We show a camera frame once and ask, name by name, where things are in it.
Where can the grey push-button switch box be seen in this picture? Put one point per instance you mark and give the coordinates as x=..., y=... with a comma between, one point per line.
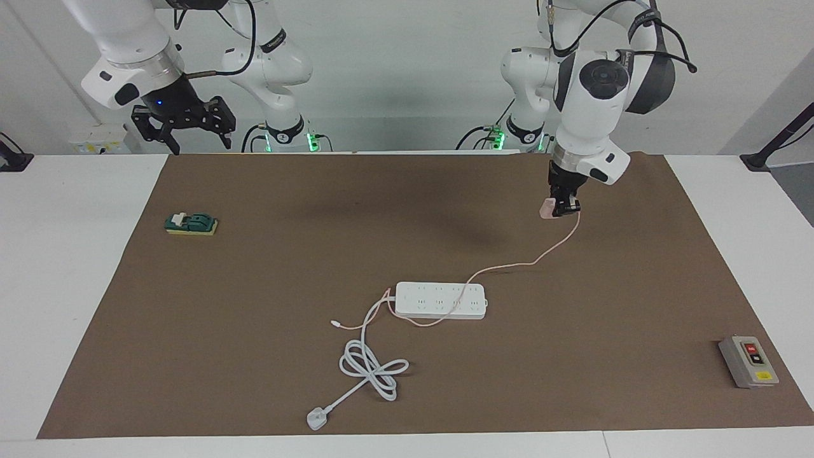
x=749, y=362

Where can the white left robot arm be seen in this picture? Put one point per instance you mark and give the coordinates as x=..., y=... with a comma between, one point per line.
x=591, y=114

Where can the black angled stand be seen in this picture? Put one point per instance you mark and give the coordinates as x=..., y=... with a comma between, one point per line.
x=757, y=160

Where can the brown table mat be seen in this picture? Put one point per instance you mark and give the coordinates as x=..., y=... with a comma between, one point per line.
x=509, y=381

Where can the white power strip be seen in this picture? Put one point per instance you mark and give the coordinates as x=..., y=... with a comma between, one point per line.
x=426, y=296

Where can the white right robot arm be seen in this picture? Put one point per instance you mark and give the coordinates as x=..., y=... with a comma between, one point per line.
x=127, y=32

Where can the white wall socket box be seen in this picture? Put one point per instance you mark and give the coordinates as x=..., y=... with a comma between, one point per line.
x=98, y=141

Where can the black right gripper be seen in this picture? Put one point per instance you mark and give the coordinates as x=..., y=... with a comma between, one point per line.
x=178, y=114

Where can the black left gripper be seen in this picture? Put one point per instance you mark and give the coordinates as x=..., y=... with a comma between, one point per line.
x=565, y=180

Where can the pink charger adapter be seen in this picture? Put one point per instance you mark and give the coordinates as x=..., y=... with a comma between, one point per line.
x=546, y=210

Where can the green knife switch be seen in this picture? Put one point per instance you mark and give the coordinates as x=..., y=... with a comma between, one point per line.
x=191, y=224

